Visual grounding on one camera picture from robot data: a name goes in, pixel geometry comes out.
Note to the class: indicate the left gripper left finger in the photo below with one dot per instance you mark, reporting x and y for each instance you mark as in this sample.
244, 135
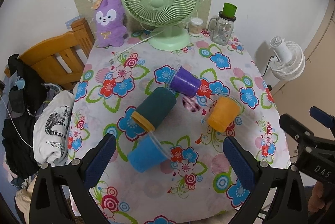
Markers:
48, 203

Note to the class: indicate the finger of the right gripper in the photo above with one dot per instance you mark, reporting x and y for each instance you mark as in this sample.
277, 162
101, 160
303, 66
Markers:
305, 138
323, 118

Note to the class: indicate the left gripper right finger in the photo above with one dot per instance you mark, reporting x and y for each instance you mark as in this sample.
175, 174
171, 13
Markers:
276, 193

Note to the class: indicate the orange fuzzy cup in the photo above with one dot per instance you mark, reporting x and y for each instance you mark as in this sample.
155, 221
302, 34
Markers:
224, 113

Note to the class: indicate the blue fuzzy cup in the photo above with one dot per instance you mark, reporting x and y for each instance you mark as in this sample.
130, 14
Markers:
149, 153

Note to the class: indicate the purple fuzzy cup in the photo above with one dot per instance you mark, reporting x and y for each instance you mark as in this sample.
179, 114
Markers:
182, 81

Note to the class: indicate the teal cup with yellow rim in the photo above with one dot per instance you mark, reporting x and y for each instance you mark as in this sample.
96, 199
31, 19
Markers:
153, 110

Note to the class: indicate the green cup on jar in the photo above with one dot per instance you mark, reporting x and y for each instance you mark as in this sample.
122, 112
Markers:
229, 10

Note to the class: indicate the right human hand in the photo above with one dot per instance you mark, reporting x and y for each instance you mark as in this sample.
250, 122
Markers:
316, 201

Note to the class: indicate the beige quilted jacket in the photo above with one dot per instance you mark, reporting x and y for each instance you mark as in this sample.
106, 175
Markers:
23, 200

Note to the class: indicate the black clothing pile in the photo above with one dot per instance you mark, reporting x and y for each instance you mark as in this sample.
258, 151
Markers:
25, 98

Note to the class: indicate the white standing fan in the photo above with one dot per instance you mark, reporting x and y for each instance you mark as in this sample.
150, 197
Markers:
290, 61

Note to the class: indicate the white printed t-shirt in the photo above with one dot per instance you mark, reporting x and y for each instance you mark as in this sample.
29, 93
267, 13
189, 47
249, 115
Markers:
51, 130

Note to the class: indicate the floral tablecloth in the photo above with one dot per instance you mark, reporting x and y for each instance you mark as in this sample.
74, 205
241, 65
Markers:
197, 181

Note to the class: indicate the glass mason jar mug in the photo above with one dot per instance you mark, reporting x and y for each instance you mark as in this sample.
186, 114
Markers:
221, 28

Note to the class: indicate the wooden chair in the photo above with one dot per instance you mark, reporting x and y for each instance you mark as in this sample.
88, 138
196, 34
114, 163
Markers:
56, 59

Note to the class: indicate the cotton swab container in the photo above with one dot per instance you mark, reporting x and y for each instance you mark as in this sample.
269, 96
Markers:
195, 26

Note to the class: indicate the purple plush toy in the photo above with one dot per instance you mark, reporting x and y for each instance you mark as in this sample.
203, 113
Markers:
109, 18

